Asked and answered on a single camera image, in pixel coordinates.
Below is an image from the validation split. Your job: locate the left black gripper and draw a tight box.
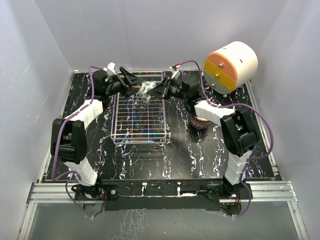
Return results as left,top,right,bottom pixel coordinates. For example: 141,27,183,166
105,67,144,98

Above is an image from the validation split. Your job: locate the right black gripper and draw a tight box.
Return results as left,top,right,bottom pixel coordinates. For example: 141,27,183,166
147,76,188,101

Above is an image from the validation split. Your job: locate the green spotted white bowl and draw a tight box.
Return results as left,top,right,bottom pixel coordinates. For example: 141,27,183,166
138,81,160,104

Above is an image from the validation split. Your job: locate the brown patterned bowl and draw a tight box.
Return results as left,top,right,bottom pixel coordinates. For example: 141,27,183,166
189,114,212,130

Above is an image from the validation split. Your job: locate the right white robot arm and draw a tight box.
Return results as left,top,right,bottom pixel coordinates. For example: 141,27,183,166
146,75,260,199

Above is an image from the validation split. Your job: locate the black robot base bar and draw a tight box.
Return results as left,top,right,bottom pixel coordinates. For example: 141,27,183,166
71,179,253,212

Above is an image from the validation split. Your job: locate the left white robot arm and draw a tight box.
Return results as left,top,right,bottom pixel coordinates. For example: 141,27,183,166
50,62,144,200

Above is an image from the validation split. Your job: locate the round pastel drawer cabinet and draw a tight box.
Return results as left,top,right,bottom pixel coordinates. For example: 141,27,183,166
203,41,258,95

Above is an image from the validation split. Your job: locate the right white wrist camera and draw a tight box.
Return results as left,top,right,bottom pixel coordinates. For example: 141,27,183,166
169,64,181,80

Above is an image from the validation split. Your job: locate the white wire dish rack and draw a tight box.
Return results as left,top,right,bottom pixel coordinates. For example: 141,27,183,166
110,71,167,147

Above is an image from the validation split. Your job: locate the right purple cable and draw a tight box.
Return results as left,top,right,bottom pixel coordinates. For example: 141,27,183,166
176,60,275,218

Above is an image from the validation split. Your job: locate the purple cable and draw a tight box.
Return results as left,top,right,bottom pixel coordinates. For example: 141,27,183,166
51,65,108,218
176,60,275,218

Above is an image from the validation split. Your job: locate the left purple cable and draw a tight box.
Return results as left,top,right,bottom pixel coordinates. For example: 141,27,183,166
51,65,108,218

